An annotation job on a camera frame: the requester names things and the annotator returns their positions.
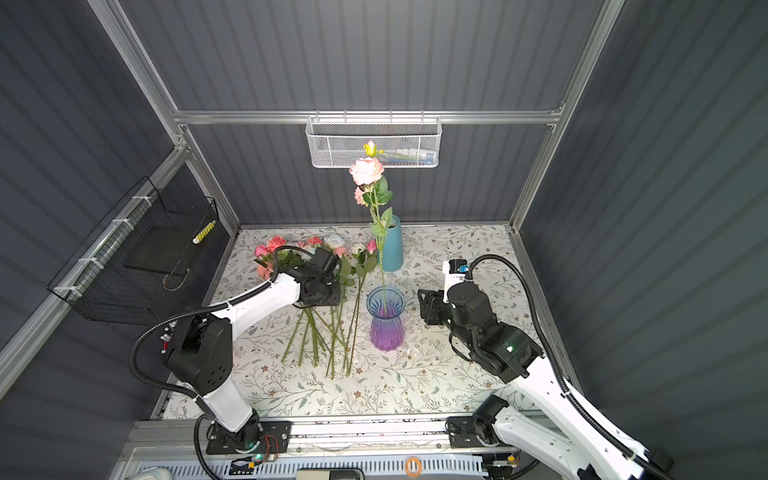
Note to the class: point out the white wire wall basket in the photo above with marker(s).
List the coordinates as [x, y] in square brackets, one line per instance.
[394, 144]

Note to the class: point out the pink carnation flower stem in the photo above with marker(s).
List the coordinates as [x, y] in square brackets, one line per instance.
[372, 191]

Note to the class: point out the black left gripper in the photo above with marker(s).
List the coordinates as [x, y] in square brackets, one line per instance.
[335, 300]

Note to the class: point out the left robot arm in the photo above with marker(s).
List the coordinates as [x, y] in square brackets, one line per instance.
[198, 344]

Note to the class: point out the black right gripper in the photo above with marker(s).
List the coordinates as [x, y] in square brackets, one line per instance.
[430, 304]

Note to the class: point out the teal cylindrical vase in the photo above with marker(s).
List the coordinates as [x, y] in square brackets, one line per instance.
[393, 253]

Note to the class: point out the black wire wall basket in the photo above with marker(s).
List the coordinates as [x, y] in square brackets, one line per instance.
[154, 260]

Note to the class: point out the bunch of lying flowers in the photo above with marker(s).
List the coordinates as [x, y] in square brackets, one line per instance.
[328, 332]

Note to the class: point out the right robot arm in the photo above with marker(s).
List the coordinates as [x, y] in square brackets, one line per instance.
[584, 444]

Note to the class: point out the purple ribbed glass vase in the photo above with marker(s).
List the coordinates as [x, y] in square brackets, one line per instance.
[386, 304]

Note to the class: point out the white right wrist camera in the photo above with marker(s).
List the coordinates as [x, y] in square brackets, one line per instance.
[454, 271]

